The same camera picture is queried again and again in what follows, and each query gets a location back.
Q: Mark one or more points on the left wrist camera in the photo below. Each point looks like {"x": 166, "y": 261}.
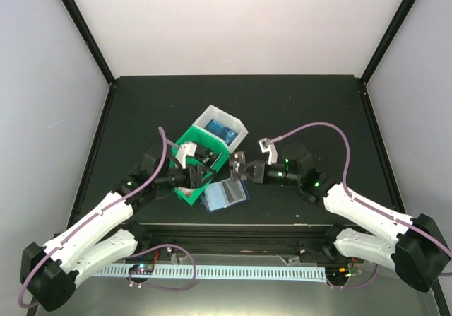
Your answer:
{"x": 184, "y": 151}

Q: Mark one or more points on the near green plastic bin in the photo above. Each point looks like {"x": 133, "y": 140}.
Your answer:
{"x": 189, "y": 190}

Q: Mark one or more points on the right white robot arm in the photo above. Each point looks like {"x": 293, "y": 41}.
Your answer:
{"x": 413, "y": 247}

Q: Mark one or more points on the left frame post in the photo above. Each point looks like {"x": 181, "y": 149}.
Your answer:
{"x": 89, "y": 40}

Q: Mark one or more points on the white slotted cable duct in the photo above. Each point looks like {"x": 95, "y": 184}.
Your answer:
{"x": 219, "y": 272}

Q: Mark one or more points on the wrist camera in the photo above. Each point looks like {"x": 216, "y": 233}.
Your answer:
{"x": 184, "y": 151}
{"x": 268, "y": 146}

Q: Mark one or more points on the white plastic bin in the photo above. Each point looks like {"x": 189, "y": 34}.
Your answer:
{"x": 213, "y": 112}

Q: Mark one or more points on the frame post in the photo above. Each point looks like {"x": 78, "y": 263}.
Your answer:
{"x": 390, "y": 33}
{"x": 89, "y": 40}

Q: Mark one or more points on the controller board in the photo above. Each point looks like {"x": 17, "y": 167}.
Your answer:
{"x": 342, "y": 272}
{"x": 141, "y": 269}

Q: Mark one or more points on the green plastic bin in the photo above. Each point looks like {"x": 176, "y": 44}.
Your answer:
{"x": 201, "y": 138}
{"x": 189, "y": 190}

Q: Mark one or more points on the black cards in green bin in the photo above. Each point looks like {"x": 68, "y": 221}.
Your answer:
{"x": 206, "y": 156}

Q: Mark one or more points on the blue cards in white bin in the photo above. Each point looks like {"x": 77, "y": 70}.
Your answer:
{"x": 221, "y": 131}

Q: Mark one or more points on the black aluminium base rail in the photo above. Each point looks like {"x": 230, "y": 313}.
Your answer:
{"x": 310, "y": 243}

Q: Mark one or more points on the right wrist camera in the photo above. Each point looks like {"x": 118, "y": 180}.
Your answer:
{"x": 268, "y": 146}

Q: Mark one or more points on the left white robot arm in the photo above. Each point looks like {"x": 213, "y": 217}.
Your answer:
{"x": 50, "y": 273}

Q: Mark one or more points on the blue card holder wallet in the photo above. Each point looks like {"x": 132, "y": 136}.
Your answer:
{"x": 224, "y": 194}

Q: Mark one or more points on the left controller board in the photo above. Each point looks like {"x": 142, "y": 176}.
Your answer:
{"x": 141, "y": 269}

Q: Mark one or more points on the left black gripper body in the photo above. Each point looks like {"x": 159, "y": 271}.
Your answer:
{"x": 188, "y": 182}

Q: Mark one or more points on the middle green plastic bin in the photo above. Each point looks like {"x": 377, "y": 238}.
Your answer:
{"x": 201, "y": 138}

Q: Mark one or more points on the right controller board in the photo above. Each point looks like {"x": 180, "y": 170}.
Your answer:
{"x": 342, "y": 272}

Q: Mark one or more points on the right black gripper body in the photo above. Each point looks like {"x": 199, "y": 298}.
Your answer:
{"x": 260, "y": 178}

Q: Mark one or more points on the right frame post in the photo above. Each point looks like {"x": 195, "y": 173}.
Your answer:
{"x": 390, "y": 33}

